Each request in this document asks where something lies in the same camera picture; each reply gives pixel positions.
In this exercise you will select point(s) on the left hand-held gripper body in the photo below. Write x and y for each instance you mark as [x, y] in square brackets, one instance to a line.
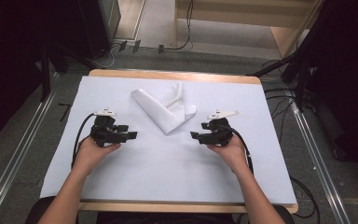
[104, 132]

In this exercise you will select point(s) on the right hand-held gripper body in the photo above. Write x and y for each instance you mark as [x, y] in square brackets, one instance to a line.
[219, 133]

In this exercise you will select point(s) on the white mesh laundry bag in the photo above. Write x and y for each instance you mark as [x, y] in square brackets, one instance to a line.
[160, 110]

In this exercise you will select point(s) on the person's right hand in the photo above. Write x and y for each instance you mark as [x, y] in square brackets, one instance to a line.
[233, 155]

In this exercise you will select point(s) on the person's left hand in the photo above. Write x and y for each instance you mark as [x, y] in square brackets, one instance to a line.
[88, 154]

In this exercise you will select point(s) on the white table cover sheet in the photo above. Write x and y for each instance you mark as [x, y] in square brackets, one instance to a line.
[167, 169]

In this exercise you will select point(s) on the wooden table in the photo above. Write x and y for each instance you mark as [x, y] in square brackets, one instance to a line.
[167, 74]

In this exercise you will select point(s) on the person's dark clothing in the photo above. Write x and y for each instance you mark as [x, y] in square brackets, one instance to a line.
[167, 219]

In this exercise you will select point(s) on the dark cabinet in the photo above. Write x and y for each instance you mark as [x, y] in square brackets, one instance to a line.
[94, 25]

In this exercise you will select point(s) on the dark curtain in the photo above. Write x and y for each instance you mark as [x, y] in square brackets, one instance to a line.
[351, 77]
[9, 62]

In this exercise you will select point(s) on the light wooden shelf unit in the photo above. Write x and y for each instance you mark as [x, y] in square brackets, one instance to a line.
[287, 37]

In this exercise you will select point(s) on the black metal stand frame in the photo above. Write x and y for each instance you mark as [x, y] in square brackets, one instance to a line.
[300, 87]

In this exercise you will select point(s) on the aluminium floor rail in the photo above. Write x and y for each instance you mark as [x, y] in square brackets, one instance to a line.
[320, 168]
[12, 165]

